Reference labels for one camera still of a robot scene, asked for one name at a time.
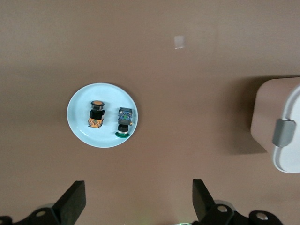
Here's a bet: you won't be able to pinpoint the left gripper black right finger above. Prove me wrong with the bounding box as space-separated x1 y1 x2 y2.
192 179 282 225

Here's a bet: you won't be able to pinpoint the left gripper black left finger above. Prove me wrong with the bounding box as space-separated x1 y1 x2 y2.
0 180 86 225

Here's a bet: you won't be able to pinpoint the orange push button switch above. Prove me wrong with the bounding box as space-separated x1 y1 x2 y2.
88 100 106 129

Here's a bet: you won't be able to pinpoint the white lunch box grey clips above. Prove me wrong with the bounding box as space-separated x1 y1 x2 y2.
250 76 300 174

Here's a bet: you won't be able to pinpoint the light blue round plate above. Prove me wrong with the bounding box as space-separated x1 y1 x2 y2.
67 82 139 149

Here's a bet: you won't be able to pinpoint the green push button switch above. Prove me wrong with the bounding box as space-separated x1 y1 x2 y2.
115 107 135 139

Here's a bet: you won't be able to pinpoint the small translucent tape patch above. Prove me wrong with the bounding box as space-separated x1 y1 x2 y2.
174 35 185 50

